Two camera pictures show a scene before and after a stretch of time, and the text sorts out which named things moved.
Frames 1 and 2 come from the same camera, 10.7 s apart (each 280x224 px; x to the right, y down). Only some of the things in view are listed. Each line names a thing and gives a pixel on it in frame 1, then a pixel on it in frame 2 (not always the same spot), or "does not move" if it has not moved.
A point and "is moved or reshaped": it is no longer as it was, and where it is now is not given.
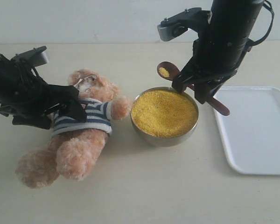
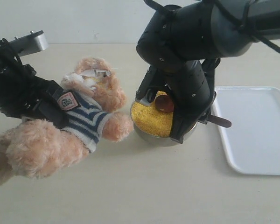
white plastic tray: (256, 131) does not move
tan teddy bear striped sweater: (73, 149) is moved or reshaped
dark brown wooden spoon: (168, 71) → (165, 103)
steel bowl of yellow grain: (162, 116) does not move
